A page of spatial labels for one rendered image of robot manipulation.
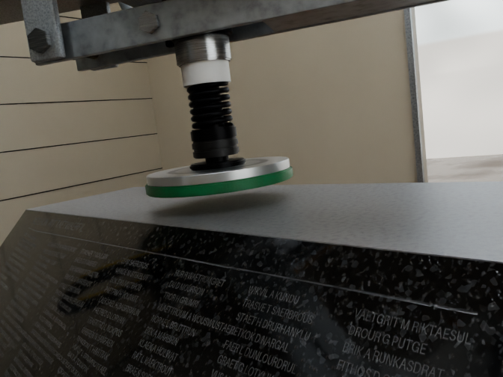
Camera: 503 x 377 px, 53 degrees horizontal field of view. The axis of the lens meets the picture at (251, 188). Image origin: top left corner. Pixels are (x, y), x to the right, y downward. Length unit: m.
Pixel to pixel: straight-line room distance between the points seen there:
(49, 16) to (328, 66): 5.18
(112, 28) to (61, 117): 5.66
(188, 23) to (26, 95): 5.52
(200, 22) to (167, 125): 6.56
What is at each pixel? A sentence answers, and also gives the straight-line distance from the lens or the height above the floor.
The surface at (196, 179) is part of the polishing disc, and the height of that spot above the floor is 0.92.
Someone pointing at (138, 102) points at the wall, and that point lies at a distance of 7.21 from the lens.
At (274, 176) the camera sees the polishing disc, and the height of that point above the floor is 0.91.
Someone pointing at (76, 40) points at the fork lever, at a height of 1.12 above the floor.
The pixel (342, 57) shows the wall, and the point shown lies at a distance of 5.78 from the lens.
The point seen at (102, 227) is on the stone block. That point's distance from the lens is 0.78.
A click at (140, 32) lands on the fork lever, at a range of 0.73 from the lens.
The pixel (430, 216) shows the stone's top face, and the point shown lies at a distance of 0.54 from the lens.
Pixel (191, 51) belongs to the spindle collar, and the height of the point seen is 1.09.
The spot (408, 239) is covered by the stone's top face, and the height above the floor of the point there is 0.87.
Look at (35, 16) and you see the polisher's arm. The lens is 0.78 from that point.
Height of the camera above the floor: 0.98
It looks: 7 degrees down
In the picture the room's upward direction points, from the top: 7 degrees counter-clockwise
